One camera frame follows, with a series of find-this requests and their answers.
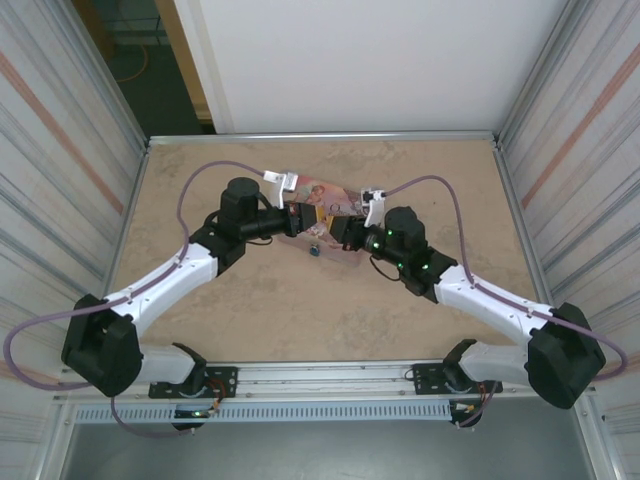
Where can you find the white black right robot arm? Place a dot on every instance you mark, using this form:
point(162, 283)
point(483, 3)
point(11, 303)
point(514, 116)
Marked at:
point(492, 305)

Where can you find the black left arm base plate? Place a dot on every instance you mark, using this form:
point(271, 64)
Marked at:
point(220, 381)

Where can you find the pink illustrated book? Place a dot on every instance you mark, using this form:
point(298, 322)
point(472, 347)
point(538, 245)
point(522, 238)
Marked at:
point(327, 197)

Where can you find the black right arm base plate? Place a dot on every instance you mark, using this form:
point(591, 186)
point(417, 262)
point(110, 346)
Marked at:
point(430, 380)

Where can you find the aluminium mounting rail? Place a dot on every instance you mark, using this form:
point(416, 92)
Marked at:
point(325, 377)

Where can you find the wooden door frame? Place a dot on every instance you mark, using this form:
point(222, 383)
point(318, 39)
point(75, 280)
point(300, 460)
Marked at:
point(185, 55)

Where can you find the aluminium table frame bar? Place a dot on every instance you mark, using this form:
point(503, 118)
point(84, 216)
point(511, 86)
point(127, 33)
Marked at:
point(320, 138)

